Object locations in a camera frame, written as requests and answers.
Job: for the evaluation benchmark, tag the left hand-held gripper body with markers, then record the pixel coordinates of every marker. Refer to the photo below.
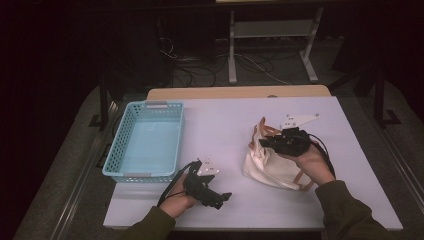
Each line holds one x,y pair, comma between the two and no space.
196,185

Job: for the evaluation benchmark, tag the black metal stand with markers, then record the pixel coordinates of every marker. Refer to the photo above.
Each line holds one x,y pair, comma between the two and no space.
104,100
379,100

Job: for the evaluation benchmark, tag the person's left hand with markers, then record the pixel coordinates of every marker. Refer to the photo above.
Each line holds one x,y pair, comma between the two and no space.
176,201

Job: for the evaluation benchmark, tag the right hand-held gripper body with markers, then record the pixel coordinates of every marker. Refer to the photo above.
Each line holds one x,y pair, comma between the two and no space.
295,141

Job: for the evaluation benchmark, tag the white cloth bag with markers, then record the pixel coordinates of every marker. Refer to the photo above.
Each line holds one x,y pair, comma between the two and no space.
273,168

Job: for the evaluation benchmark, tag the grey metal floor rail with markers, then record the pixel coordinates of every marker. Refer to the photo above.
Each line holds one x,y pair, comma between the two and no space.
400,166
76,196

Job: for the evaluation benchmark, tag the wooden table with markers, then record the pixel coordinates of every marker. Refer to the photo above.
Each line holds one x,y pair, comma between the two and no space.
216,92

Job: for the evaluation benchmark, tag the white cover board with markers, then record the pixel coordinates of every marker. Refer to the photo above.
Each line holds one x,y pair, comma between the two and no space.
216,133

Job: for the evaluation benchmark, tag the light blue plastic basket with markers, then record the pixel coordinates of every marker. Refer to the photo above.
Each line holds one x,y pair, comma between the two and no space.
150,143

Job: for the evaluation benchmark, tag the white metal stand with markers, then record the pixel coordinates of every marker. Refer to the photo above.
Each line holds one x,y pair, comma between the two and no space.
231,50

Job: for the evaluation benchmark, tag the person's right hand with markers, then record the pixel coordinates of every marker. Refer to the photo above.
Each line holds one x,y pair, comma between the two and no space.
313,163

